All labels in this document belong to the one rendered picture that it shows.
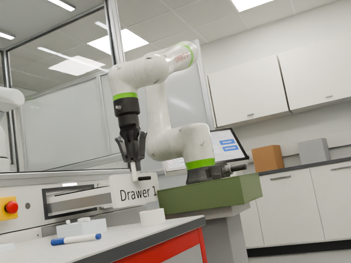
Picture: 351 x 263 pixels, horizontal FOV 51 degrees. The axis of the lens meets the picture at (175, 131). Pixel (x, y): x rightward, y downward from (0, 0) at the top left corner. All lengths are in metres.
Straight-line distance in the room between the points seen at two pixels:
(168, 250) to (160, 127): 0.77
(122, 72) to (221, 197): 0.57
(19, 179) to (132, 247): 0.69
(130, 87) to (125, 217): 0.72
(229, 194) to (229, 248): 0.22
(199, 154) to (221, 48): 3.86
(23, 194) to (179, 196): 0.55
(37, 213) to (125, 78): 0.57
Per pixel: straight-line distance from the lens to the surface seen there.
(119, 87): 1.33
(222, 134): 2.44
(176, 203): 1.42
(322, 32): 5.09
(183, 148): 1.53
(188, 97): 3.11
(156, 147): 1.57
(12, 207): 1.27
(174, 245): 0.97
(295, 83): 4.58
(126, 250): 0.78
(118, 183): 1.26
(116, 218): 1.76
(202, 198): 1.38
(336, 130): 4.83
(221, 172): 1.48
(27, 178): 1.42
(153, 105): 1.65
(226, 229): 1.45
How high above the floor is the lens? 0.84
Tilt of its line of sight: 9 degrees up
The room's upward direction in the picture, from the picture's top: 9 degrees counter-clockwise
